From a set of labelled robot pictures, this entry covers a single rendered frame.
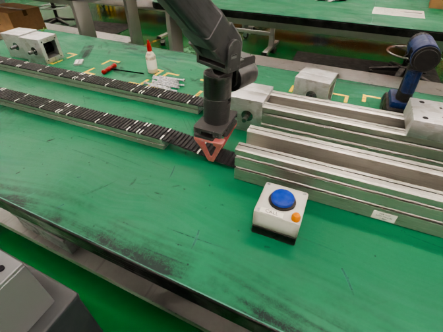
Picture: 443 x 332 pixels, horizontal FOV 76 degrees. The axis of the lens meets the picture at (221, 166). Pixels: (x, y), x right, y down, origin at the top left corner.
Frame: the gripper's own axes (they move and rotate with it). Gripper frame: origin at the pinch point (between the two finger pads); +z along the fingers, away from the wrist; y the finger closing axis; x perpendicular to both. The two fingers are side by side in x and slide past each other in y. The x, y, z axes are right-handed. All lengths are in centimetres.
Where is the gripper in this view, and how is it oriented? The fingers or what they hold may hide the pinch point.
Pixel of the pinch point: (215, 151)
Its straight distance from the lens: 67.8
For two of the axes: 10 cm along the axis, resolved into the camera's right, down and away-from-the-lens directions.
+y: 3.8, -5.9, 7.2
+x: -9.3, -2.7, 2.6
